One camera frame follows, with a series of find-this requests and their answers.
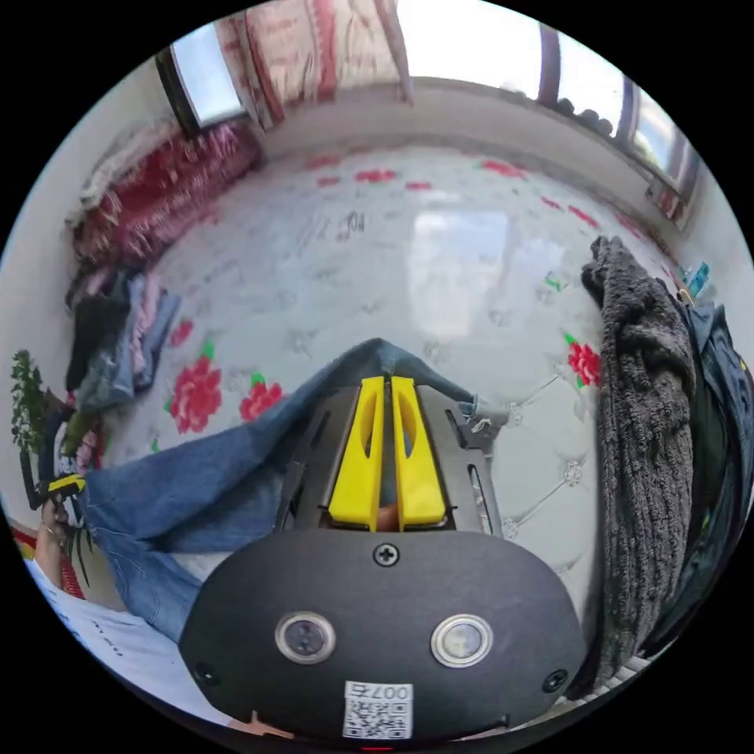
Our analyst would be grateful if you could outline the person's body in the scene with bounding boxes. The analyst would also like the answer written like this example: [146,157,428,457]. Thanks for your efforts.
[22,556,240,730]

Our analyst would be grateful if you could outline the red and cream curtain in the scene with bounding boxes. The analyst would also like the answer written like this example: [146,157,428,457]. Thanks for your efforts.
[214,0,415,128]

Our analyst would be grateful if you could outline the person's right hand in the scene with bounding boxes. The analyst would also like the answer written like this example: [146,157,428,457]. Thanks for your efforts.
[250,709,297,741]

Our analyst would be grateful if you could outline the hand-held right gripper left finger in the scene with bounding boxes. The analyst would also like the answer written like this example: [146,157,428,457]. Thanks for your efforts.
[327,377,386,533]

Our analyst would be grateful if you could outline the green plant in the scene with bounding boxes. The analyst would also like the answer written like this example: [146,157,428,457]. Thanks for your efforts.
[9,349,51,456]

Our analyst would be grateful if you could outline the red patterned rolled blanket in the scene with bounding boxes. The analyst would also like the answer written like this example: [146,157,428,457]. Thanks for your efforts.
[65,120,265,269]

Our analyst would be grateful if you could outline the person's left hand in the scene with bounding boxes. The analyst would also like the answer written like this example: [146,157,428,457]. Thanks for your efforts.
[34,503,76,571]

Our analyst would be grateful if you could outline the wide window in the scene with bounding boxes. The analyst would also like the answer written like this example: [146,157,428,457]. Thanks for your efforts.
[397,0,703,208]

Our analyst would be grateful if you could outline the pile of dark clothes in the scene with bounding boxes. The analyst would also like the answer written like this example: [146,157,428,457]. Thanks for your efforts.
[580,234,754,702]

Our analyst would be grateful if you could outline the small window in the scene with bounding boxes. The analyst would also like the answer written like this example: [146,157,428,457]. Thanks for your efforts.
[155,23,248,137]

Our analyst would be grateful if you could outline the light blue jeans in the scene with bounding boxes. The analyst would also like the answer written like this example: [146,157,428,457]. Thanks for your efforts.
[79,337,511,644]

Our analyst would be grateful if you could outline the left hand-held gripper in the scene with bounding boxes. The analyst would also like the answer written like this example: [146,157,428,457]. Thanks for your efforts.
[35,406,90,514]

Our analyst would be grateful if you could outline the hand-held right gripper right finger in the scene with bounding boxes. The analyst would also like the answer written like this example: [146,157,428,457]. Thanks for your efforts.
[390,375,448,531]

